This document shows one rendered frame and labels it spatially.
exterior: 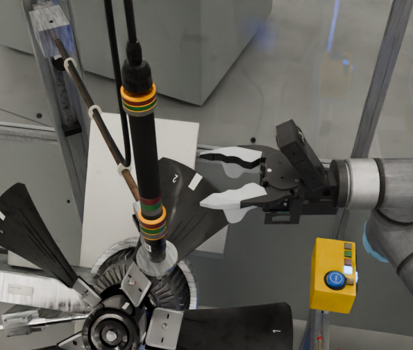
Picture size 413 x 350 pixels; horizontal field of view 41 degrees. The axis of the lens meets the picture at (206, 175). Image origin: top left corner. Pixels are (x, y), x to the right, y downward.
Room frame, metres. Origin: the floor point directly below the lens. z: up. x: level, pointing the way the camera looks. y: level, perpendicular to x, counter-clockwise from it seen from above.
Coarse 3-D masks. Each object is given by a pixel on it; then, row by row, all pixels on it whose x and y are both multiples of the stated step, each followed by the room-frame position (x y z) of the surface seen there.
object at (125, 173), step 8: (56, 40) 1.05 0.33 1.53; (64, 56) 0.99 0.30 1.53; (72, 72) 0.94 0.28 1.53; (80, 88) 0.88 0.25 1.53; (88, 104) 0.83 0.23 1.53; (96, 120) 0.79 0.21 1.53; (104, 136) 0.74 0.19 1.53; (112, 152) 0.70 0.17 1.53; (128, 176) 0.64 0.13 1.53; (128, 184) 0.63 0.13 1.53; (136, 184) 0.63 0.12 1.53; (136, 192) 0.61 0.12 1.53; (136, 200) 0.59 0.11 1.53
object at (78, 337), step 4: (76, 336) 0.53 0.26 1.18; (80, 336) 0.53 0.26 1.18; (68, 340) 0.52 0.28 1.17; (72, 340) 0.52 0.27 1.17; (76, 340) 0.53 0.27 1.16; (80, 340) 0.53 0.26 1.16; (60, 344) 0.52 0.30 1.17; (64, 344) 0.52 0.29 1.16; (68, 344) 0.52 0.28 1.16; (72, 344) 0.52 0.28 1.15; (64, 348) 0.52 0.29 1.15; (68, 348) 0.52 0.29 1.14; (72, 348) 0.52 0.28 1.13; (76, 348) 0.53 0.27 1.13; (80, 348) 0.53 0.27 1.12
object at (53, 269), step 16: (16, 192) 0.71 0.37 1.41; (0, 208) 0.72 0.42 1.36; (16, 208) 0.70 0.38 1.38; (32, 208) 0.68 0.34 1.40; (0, 224) 0.71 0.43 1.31; (16, 224) 0.69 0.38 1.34; (32, 224) 0.67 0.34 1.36; (0, 240) 0.71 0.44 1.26; (16, 240) 0.69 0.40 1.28; (32, 240) 0.66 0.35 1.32; (48, 240) 0.65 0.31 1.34; (32, 256) 0.67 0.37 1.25; (48, 256) 0.64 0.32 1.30; (64, 256) 0.62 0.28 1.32; (48, 272) 0.66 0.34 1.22; (64, 272) 0.62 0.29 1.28
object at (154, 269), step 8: (136, 208) 0.57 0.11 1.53; (136, 216) 0.57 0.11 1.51; (136, 224) 0.56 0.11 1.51; (144, 248) 0.55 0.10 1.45; (168, 248) 0.55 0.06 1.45; (136, 256) 0.54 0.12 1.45; (144, 256) 0.54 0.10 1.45; (168, 256) 0.54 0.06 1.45; (176, 256) 0.54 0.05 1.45; (144, 264) 0.52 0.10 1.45; (152, 264) 0.52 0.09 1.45; (160, 264) 0.52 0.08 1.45; (168, 264) 0.52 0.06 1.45; (144, 272) 0.51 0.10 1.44; (152, 272) 0.51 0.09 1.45; (160, 272) 0.51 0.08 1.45; (168, 272) 0.51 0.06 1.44
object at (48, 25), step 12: (36, 12) 1.12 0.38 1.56; (48, 12) 1.12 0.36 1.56; (60, 12) 1.12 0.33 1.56; (36, 24) 1.07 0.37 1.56; (48, 24) 1.07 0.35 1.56; (60, 24) 1.07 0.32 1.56; (36, 36) 1.10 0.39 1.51; (48, 36) 1.05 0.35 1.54; (60, 36) 1.06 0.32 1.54; (48, 48) 1.05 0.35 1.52; (72, 48) 1.07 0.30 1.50
